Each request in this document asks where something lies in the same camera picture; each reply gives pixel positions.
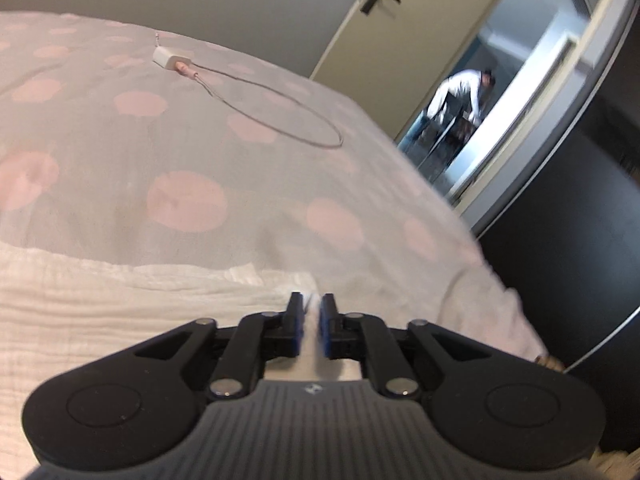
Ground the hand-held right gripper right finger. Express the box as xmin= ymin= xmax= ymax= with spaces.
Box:
xmin=320 ymin=293 xmax=490 ymax=400

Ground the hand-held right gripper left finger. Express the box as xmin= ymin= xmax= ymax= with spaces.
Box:
xmin=131 ymin=291 xmax=305 ymax=401

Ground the white crinkled cloth garment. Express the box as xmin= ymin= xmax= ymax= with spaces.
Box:
xmin=0 ymin=246 xmax=366 ymax=480

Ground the pink polka dot bed sheet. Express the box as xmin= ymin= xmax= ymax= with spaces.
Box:
xmin=0 ymin=11 xmax=548 ymax=361

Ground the dark wardrobe panel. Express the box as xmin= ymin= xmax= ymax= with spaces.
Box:
xmin=477 ymin=92 xmax=640 ymax=453

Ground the beige door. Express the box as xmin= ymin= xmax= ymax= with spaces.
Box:
xmin=309 ymin=0 xmax=526 ymax=142

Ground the white charger adapter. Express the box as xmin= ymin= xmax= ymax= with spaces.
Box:
xmin=152 ymin=47 xmax=183 ymax=69

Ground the white charging cable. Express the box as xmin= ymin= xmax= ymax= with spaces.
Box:
xmin=172 ymin=60 xmax=344 ymax=149

